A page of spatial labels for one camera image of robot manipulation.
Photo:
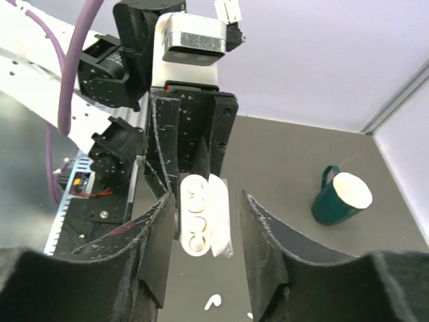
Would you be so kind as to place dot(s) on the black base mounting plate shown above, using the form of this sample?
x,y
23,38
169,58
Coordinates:
x,y
88,219

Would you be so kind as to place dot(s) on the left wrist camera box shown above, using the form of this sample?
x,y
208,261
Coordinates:
x,y
187,48

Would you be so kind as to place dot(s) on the dark green mug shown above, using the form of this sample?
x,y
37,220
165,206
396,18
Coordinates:
x,y
342,195

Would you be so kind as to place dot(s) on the white oval charging case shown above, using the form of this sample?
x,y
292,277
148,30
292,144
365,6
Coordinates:
x,y
205,216

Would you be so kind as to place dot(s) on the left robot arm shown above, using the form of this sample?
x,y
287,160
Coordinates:
x,y
151,91

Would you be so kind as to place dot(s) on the grey slotted cable duct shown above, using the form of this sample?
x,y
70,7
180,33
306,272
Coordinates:
x,y
79,163

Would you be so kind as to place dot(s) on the white earbud lower centre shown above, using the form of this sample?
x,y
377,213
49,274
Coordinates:
x,y
214,301

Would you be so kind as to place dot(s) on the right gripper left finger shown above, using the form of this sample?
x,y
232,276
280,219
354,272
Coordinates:
x,y
121,276

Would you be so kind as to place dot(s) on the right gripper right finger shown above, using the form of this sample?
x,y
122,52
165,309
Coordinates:
x,y
292,278

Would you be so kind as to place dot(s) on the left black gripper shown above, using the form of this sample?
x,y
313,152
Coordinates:
x,y
187,131

